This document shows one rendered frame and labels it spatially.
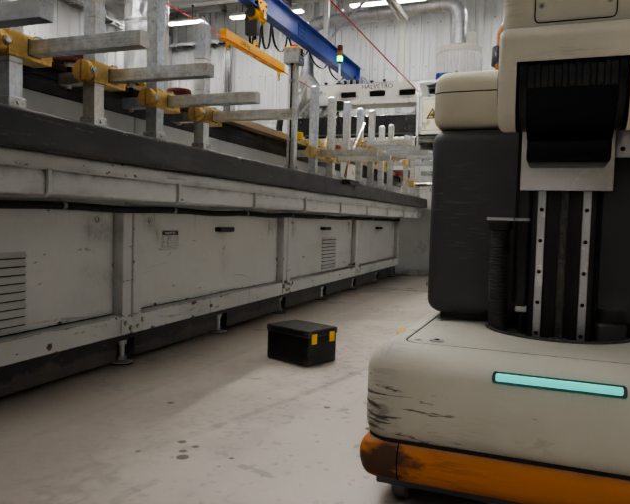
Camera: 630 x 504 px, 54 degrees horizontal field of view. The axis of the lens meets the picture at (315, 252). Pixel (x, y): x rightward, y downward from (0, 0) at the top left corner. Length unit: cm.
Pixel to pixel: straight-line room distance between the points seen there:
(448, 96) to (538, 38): 35
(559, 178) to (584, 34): 29
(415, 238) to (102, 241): 410
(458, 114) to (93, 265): 118
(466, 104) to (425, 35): 1127
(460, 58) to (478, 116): 861
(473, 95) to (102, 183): 92
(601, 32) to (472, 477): 71
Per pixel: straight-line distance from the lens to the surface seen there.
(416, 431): 107
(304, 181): 272
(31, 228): 180
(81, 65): 162
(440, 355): 105
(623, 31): 107
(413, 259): 577
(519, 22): 112
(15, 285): 178
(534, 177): 123
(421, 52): 1251
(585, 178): 123
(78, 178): 159
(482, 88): 136
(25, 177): 148
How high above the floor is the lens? 49
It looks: 3 degrees down
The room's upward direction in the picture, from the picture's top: 2 degrees clockwise
